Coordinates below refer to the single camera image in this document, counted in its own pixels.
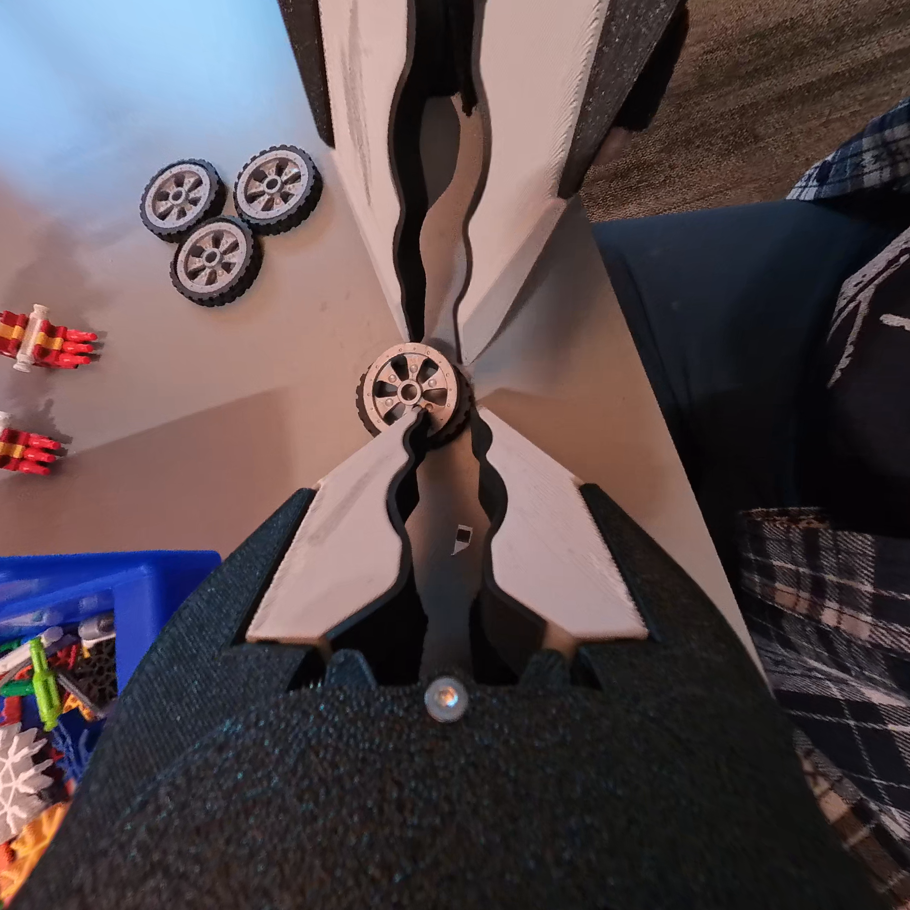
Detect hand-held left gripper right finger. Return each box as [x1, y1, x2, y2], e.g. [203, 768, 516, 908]
[469, 409, 649, 687]

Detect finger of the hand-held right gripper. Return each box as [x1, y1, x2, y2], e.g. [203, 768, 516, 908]
[318, 0, 428, 342]
[452, 0, 612, 369]

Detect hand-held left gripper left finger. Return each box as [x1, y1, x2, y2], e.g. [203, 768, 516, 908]
[245, 411, 431, 687]

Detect grey toy wheel black tyre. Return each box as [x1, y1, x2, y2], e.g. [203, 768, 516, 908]
[355, 341, 473, 450]
[169, 215, 264, 308]
[139, 158, 227, 244]
[233, 146, 324, 236]

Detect person's right hand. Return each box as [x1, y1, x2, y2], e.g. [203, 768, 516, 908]
[596, 127, 634, 172]

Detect blue plastic bin white tag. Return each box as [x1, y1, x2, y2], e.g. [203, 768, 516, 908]
[0, 549, 223, 910]

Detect person's dark trousers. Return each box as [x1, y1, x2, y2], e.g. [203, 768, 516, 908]
[591, 199, 897, 570]

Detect person's plaid shirt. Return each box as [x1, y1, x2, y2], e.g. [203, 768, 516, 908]
[736, 100, 910, 910]

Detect colourful construction toy figure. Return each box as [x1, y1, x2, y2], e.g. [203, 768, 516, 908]
[0, 304, 99, 476]

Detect person's dark printed t-shirt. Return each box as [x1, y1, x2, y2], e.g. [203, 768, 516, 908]
[825, 227, 910, 513]

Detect pile of colourful construction pieces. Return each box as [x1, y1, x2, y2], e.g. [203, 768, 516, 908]
[0, 611, 118, 910]

